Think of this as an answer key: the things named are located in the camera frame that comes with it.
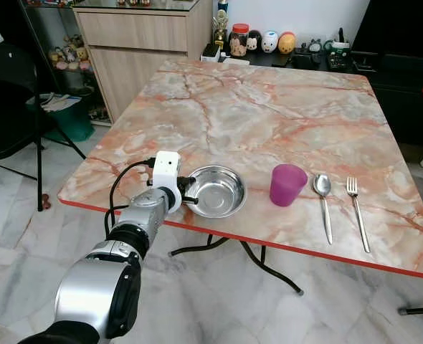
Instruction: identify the black television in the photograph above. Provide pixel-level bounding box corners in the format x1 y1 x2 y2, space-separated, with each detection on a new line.
351 0 423 74

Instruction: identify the black curved table leg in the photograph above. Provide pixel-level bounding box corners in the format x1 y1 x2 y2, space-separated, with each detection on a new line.
168 234 305 297

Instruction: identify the light wooden cabinet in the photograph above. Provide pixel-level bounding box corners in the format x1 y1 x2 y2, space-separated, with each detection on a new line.
72 0 214 124

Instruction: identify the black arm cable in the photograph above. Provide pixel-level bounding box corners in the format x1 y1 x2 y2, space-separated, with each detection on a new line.
104 159 158 239

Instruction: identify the green waste bin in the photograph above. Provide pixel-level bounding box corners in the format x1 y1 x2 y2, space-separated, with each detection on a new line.
27 86 96 143

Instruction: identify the purple plastic cup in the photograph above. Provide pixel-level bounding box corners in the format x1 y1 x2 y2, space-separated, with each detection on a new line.
270 163 308 208

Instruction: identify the stainless steel bowl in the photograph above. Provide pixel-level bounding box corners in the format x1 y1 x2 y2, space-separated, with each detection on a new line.
185 166 247 219

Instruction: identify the steel spoon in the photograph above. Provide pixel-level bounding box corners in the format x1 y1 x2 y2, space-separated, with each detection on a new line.
312 173 335 245

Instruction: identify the red lidded clear jar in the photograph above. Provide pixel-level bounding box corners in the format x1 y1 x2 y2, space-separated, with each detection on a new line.
229 24 250 58

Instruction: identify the steel fork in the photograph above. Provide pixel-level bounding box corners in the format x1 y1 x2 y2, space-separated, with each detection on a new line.
346 177 372 254

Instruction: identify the glass shelf with figurines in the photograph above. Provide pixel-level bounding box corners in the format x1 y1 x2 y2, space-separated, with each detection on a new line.
18 0 113 124

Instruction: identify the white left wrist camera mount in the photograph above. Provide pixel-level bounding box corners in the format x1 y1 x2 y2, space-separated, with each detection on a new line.
151 151 184 214

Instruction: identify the gold trophy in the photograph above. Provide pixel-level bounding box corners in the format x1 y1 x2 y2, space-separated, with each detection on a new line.
212 0 231 48

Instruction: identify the white round figurine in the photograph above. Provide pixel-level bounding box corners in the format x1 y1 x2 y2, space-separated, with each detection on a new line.
262 30 280 54

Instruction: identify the black round figurine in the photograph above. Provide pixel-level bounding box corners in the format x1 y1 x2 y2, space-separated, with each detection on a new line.
247 30 263 53

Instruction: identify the yellow orange round figurine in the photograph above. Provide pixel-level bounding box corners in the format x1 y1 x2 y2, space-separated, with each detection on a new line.
278 32 298 56

